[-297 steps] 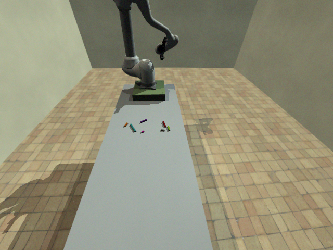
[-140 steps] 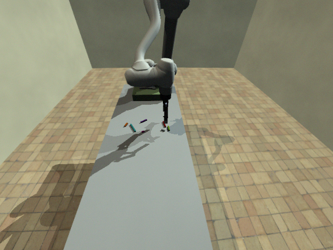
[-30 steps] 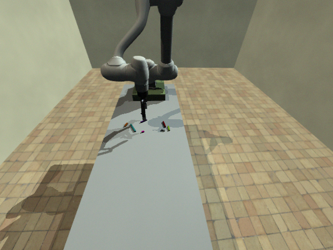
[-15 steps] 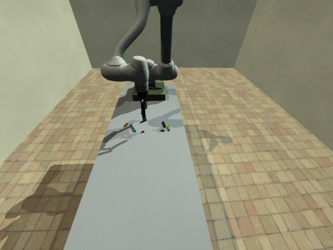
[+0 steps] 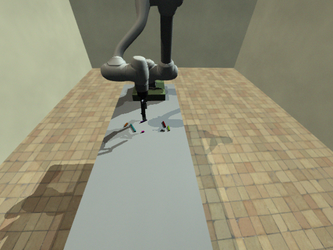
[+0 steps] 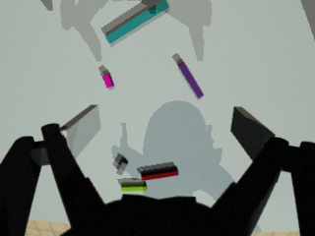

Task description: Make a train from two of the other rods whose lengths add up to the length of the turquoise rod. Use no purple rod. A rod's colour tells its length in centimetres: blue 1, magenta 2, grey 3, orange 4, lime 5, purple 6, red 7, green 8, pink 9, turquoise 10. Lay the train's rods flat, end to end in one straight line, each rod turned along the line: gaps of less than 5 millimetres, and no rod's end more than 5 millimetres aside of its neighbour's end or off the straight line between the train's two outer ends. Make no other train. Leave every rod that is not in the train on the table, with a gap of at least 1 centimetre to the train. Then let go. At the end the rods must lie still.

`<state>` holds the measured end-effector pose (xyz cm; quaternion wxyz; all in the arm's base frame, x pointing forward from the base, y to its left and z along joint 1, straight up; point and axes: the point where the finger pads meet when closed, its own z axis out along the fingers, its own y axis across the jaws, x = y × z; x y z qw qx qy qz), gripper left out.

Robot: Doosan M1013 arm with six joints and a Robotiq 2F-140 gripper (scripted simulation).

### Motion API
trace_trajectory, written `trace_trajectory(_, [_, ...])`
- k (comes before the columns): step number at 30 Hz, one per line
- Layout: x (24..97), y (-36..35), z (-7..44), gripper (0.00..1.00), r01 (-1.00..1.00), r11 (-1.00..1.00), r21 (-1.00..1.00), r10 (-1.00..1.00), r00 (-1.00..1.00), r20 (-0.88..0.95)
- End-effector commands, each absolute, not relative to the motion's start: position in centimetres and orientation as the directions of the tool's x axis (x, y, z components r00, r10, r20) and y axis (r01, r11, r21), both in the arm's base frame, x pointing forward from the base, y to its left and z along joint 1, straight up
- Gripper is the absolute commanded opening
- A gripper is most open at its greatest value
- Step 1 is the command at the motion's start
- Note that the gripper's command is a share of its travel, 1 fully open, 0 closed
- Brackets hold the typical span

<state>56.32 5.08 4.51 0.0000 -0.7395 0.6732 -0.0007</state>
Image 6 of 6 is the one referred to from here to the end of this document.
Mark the lime green rod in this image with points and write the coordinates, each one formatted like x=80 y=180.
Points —
x=134 y=187

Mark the turquoise rod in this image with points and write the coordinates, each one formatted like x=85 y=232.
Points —
x=159 y=7

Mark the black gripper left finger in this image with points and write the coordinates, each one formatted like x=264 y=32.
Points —
x=20 y=169

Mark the red rod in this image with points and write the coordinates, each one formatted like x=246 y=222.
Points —
x=159 y=174

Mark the purple rod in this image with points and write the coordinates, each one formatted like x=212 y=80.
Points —
x=190 y=79

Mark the small magenta block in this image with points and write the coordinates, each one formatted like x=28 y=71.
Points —
x=108 y=81

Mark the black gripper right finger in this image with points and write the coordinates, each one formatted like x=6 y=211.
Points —
x=240 y=206

